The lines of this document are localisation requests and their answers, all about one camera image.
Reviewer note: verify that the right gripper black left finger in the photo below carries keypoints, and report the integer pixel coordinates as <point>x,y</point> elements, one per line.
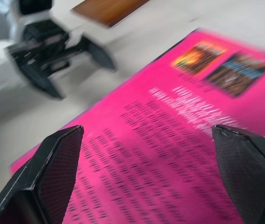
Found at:
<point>29,182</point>

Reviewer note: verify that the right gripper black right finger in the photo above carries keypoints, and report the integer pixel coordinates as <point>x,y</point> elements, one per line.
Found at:
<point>246,168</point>

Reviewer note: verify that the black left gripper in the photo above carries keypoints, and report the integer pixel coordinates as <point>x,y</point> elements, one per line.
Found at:
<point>41,49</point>

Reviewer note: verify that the pink book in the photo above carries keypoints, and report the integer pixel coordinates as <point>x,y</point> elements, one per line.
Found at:
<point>160,144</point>

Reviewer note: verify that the brown wooden board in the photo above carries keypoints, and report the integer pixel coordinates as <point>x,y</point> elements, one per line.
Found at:
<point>109,10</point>

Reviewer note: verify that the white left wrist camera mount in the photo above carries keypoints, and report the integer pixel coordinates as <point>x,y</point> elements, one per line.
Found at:
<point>17,23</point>

